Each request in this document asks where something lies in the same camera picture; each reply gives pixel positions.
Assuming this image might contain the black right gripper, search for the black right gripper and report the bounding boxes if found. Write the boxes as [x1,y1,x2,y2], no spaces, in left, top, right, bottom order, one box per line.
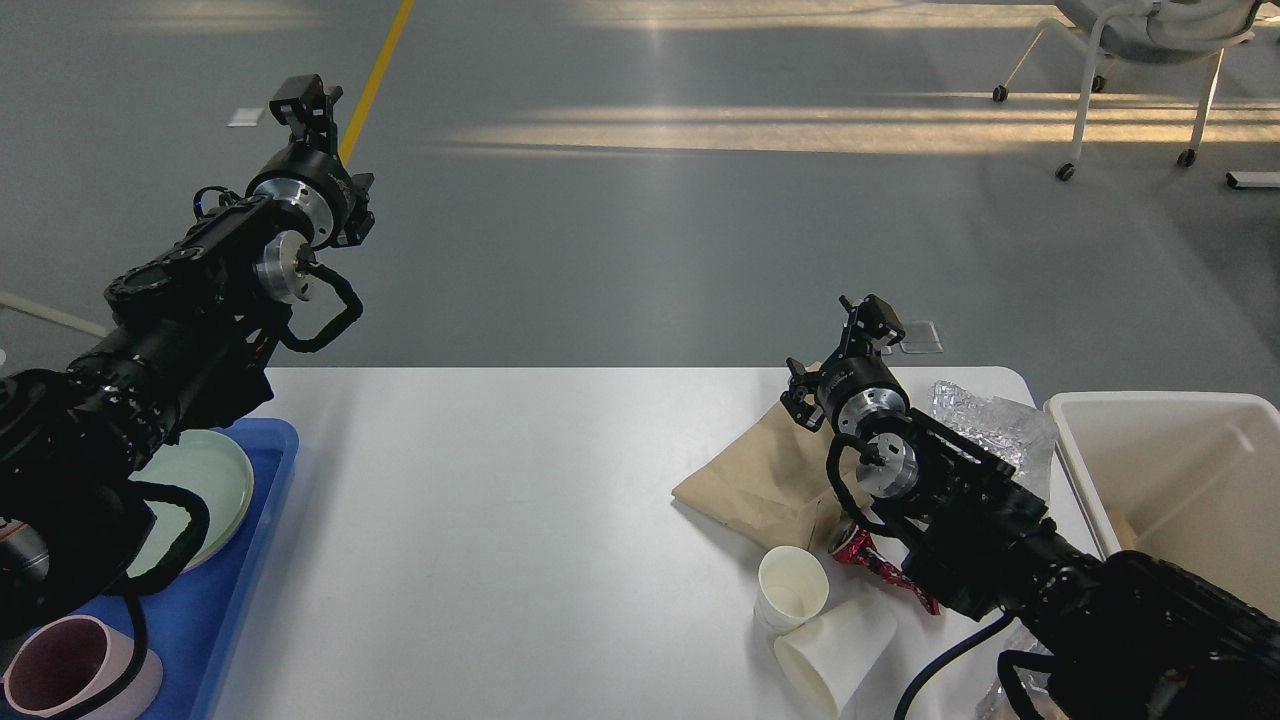
[780,293,910,433]

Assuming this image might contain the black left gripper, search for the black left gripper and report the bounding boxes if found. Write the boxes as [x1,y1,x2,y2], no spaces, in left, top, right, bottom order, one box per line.
[246,74,375,249]

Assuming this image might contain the pale green plate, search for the pale green plate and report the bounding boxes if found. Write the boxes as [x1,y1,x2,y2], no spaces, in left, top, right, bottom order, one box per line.
[125,429,253,577]

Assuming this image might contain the pink mug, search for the pink mug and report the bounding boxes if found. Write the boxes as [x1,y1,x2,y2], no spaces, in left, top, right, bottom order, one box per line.
[3,615,134,717]

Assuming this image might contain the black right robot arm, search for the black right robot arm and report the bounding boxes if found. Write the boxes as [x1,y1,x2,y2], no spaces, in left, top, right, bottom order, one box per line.
[780,295,1279,719]

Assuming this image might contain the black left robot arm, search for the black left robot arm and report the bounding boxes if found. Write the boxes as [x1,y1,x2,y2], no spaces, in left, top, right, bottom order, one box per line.
[1,74,375,719]

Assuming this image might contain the clear floor plate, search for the clear floor plate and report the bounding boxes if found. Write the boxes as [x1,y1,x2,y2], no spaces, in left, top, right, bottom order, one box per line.
[883,322,945,355]

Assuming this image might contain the brown paper bag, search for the brown paper bag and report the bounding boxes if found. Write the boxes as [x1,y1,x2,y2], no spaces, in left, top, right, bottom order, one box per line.
[672,404,844,551]

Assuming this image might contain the red crushed wrapper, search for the red crushed wrapper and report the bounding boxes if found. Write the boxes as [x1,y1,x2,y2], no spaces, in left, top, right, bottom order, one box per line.
[826,521,941,616]

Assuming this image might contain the clear crumpled plastic wrap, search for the clear crumpled plastic wrap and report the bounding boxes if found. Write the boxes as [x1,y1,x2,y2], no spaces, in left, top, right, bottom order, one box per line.
[929,380,1059,503]

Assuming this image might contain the upright white paper cup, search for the upright white paper cup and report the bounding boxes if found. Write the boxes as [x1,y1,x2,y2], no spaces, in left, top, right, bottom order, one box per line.
[753,546,829,635]

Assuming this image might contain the lying white paper cup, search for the lying white paper cup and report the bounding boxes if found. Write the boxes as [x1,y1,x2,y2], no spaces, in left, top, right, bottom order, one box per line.
[773,594,899,719]

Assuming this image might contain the white caster leg left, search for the white caster leg left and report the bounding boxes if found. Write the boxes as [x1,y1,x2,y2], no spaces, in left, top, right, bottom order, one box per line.
[1,291,109,338]

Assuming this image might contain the white plastic bin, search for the white plastic bin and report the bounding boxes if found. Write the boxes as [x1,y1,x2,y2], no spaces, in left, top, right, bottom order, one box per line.
[1044,391,1279,618]

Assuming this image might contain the white bar on floor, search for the white bar on floor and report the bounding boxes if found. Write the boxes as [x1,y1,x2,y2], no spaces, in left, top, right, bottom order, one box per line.
[1225,170,1280,190]

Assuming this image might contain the white rolling chair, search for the white rolling chair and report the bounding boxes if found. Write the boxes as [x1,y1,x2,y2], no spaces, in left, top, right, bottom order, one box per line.
[992,1,1263,182]

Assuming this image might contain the blue plastic tray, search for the blue plastic tray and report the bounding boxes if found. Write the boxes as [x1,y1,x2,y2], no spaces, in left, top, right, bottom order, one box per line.
[0,416,301,720]

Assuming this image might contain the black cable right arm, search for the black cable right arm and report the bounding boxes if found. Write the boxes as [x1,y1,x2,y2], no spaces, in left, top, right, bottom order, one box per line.
[892,612,1016,720]

